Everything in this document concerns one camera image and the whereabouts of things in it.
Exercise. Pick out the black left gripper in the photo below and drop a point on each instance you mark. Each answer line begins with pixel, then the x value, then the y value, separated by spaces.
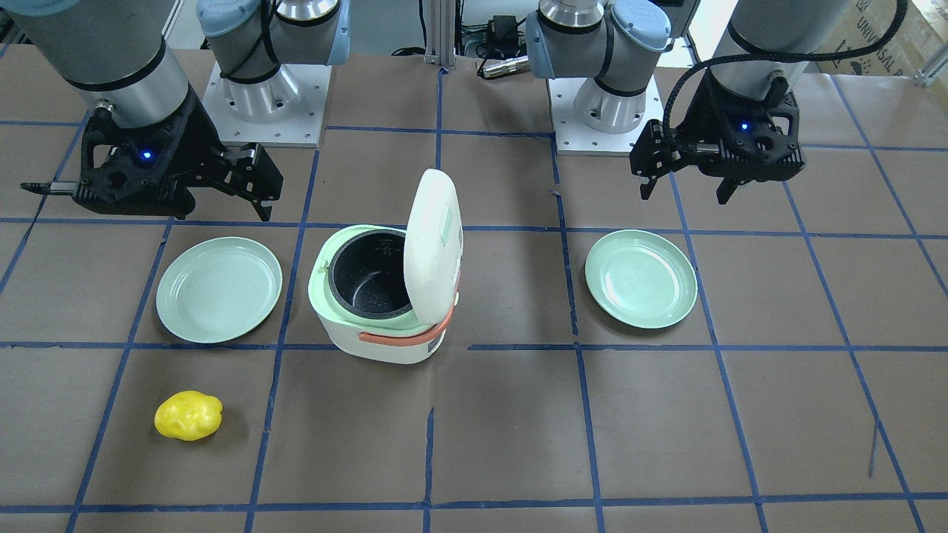
pixel 701 123

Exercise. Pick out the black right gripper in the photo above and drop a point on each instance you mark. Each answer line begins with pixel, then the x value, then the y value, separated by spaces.
pixel 194 141

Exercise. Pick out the white rice cooker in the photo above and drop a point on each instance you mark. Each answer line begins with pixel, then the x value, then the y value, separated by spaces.
pixel 388 294

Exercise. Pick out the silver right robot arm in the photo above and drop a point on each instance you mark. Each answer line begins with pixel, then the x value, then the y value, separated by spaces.
pixel 110 51

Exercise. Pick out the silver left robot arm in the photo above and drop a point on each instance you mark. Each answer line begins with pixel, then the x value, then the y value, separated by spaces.
pixel 618 44

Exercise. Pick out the green plate near potato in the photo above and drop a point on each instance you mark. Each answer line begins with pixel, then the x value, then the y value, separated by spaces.
pixel 219 290

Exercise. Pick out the green plate far side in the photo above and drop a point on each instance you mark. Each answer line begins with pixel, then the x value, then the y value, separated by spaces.
pixel 641 279

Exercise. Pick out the yellow toy potato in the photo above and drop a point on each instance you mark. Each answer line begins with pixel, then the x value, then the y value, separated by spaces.
pixel 188 416

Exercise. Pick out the black power adapter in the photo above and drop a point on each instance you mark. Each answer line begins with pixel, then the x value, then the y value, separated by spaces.
pixel 502 31

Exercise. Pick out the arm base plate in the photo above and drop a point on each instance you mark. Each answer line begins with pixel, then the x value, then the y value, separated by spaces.
pixel 285 111
pixel 590 121

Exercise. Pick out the aluminium frame post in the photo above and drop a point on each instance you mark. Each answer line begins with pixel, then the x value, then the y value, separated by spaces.
pixel 441 21

